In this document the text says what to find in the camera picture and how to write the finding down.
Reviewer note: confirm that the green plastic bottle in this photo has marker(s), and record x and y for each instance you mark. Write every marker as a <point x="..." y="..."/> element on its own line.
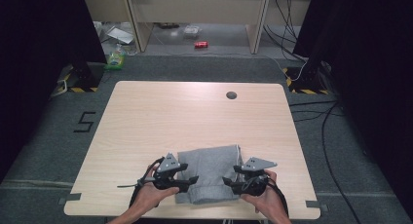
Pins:
<point x="115" y="60"/>

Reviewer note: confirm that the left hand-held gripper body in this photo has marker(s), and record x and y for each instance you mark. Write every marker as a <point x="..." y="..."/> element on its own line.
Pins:
<point x="165" y="172"/>

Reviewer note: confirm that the black tape floor marking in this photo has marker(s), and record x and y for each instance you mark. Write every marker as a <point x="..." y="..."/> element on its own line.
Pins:
<point x="85" y="121"/>

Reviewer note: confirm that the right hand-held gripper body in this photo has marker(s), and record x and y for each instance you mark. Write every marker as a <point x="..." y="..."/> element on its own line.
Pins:
<point x="255" y="175"/>

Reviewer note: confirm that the grey tape strip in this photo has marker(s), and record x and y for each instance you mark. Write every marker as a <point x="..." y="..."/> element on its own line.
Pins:
<point x="312" y="204"/>
<point x="69" y="198"/>

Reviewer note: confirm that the grey pants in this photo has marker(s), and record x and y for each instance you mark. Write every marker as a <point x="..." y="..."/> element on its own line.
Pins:
<point x="211" y="165"/>

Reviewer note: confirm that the person's left hand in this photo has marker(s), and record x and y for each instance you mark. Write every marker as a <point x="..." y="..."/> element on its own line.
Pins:
<point x="152" y="196"/>

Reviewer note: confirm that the red drink can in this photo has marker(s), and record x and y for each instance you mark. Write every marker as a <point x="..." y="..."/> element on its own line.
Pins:
<point x="201" y="44"/>

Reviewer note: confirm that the black curtain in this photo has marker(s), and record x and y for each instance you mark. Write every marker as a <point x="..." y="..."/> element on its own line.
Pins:
<point x="35" y="71"/>
<point x="373" y="71"/>

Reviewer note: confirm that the clear plastic bag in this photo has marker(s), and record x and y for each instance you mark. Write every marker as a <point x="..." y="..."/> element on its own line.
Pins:
<point x="191" y="31"/>

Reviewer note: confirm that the person's right hand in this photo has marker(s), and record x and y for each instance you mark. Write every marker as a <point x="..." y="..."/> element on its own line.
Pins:
<point x="268" y="201"/>

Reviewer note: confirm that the white paper sheet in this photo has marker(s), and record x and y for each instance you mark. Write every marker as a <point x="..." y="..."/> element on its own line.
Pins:
<point x="120" y="35"/>

